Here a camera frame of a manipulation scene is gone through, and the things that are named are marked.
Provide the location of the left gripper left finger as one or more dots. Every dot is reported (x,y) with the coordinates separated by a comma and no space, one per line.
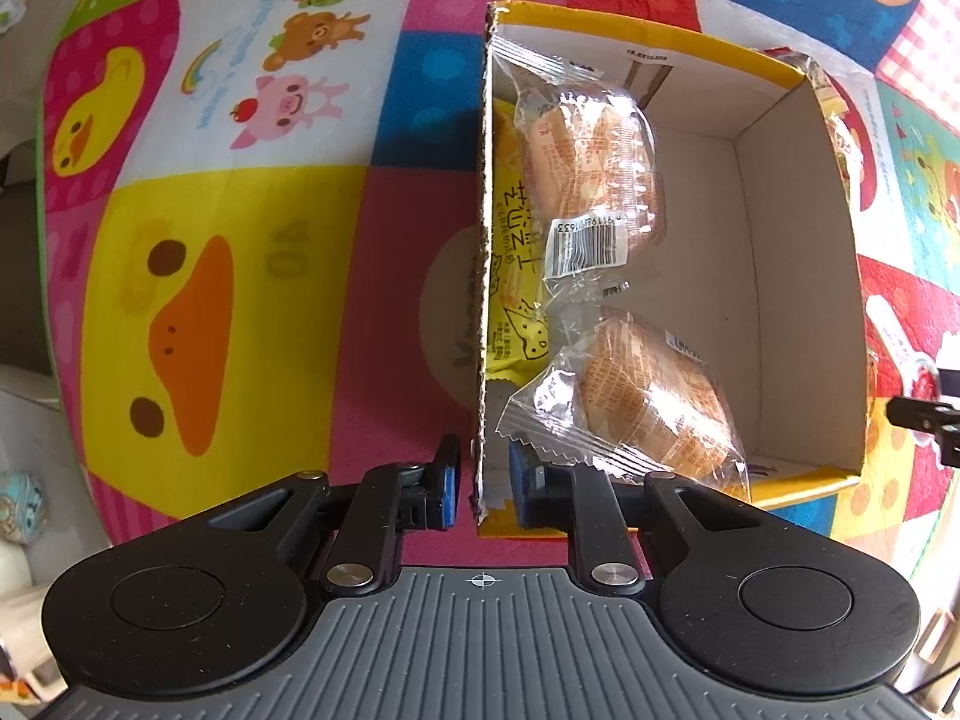
(369,519)

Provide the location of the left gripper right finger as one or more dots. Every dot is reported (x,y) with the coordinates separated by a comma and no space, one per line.
(579,501)

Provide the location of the bread bun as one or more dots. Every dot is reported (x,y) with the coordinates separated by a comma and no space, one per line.
(626,396)
(589,168)

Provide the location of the yellow cheese snack packet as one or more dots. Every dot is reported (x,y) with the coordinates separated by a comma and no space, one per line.
(518,340)

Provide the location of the yellow cardboard shoe box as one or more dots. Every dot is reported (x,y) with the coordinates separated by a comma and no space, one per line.
(756,270)

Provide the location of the pink Volcano snack box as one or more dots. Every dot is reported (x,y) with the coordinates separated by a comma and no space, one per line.
(850,140)

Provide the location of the colourful cartoon play mat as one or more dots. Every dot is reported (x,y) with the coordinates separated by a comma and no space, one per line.
(268,238)

